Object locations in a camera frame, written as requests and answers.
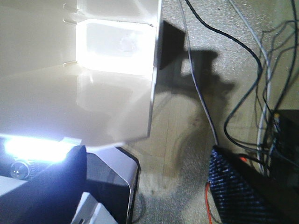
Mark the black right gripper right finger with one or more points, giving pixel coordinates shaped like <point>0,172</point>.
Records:
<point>244,196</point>

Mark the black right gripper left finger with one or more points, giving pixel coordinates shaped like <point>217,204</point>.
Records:
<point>51,197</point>

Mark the white trash bin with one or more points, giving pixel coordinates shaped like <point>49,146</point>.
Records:
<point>78,69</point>

